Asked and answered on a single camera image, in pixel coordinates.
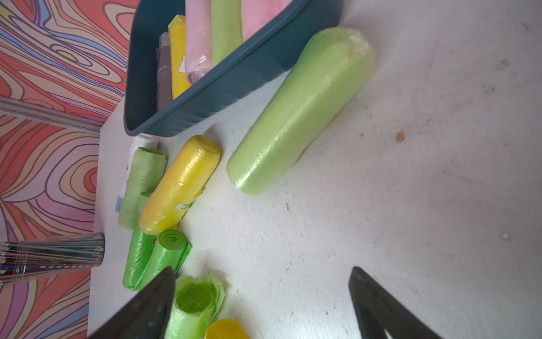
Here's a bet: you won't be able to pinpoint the green roll beside yellow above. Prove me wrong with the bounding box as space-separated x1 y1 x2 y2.
165 275 225 339

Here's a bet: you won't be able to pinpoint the teal plastic storage box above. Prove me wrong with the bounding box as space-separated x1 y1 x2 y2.
124 0 344 137

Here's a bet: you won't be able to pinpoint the white blue trash bag roll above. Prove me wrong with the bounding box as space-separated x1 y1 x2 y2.
114 134 159 213

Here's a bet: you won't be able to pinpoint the thin pink trash bag roll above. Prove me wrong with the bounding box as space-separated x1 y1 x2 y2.
185 0 213 86

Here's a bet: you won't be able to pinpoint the light green roll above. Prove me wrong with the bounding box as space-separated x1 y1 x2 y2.
227 27 375 196

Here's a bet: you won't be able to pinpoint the clear cup of pencils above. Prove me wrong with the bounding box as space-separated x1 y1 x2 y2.
1 232 105 286

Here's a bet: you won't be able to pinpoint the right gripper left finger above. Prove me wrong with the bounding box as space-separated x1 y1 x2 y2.
90 267 175 339

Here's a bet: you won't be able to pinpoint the grey trash bag roll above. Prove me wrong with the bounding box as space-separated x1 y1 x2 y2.
157 32 172 112

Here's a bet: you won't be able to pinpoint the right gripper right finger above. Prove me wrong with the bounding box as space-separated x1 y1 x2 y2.
349 266 440 338

